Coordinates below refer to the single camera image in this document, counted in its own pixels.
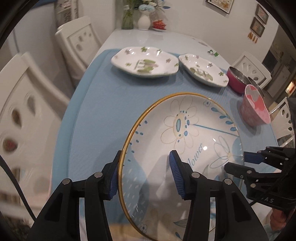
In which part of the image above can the large framed picture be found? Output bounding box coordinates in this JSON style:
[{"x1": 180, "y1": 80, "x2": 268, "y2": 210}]
[{"x1": 206, "y1": 0, "x2": 234, "y2": 14}]

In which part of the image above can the glass vase with stems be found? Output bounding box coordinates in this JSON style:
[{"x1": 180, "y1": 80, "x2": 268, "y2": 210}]
[{"x1": 121, "y1": 0, "x2": 134, "y2": 30}]

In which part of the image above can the white chair near right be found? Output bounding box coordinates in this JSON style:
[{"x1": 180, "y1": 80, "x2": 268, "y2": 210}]
[{"x1": 269, "y1": 97, "x2": 295, "y2": 147}]

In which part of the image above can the lower small framed picture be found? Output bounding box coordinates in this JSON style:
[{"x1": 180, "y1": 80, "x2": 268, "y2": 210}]
[{"x1": 250, "y1": 17, "x2": 265, "y2": 37}]

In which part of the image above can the small framed picture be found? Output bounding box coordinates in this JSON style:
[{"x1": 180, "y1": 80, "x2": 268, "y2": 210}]
[
  {"x1": 255, "y1": 4, "x2": 269, "y2": 24},
  {"x1": 250, "y1": 17, "x2": 265, "y2": 37}
]

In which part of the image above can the white flower vase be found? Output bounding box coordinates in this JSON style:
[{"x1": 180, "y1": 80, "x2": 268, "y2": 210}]
[{"x1": 137, "y1": 11, "x2": 151, "y2": 31}]

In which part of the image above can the small white floral square plate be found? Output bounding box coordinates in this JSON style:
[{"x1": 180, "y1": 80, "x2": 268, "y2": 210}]
[{"x1": 178, "y1": 54, "x2": 229, "y2": 87}]

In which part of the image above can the green wrapped candy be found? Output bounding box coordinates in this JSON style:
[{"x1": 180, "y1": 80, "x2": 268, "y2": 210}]
[{"x1": 207, "y1": 49, "x2": 219, "y2": 57}]

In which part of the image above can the red lidded dish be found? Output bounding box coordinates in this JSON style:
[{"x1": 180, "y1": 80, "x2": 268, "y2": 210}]
[{"x1": 152, "y1": 20, "x2": 166, "y2": 32}]

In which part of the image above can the white chair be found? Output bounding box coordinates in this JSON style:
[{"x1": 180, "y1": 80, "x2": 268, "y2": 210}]
[
  {"x1": 269, "y1": 97, "x2": 295, "y2": 147},
  {"x1": 232, "y1": 51, "x2": 271, "y2": 89},
  {"x1": 1, "y1": 52, "x2": 70, "y2": 215},
  {"x1": 55, "y1": 16, "x2": 102, "y2": 87}
]

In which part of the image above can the round blue flower plate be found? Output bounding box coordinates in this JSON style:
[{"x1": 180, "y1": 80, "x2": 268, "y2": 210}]
[{"x1": 119, "y1": 92, "x2": 244, "y2": 240}]

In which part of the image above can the light blue table mat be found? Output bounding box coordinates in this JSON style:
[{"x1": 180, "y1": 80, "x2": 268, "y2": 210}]
[{"x1": 51, "y1": 48, "x2": 278, "y2": 241}]

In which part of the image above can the black cable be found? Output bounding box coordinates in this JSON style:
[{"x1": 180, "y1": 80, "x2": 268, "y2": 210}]
[{"x1": 0, "y1": 154, "x2": 37, "y2": 220}]

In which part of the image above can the upper small framed picture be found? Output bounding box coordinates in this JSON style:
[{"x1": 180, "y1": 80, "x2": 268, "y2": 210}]
[{"x1": 255, "y1": 4, "x2": 269, "y2": 24}]

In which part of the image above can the white chair far right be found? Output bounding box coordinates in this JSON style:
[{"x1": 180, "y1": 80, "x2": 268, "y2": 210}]
[{"x1": 232, "y1": 51, "x2": 271, "y2": 89}]

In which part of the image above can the pink patterned bowl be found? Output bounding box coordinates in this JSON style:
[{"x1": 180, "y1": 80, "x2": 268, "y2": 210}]
[{"x1": 240, "y1": 84, "x2": 271, "y2": 127}]

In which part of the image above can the white chair near left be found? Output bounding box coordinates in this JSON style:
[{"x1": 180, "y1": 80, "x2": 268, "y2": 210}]
[{"x1": 1, "y1": 52, "x2": 70, "y2": 215}]

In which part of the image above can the magenta steel bowl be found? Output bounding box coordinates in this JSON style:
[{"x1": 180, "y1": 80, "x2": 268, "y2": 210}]
[{"x1": 226, "y1": 66, "x2": 251, "y2": 94}]

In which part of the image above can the right hand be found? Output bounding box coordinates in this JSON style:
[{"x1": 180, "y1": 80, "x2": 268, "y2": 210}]
[{"x1": 270, "y1": 208, "x2": 290, "y2": 232}]

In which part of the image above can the white chair far left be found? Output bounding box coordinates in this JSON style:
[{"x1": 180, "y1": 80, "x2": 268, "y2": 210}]
[{"x1": 55, "y1": 16, "x2": 102, "y2": 87}]

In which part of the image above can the large white floral square plate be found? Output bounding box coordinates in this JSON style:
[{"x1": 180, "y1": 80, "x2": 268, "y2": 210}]
[{"x1": 111, "y1": 46, "x2": 179, "y2": 78}]

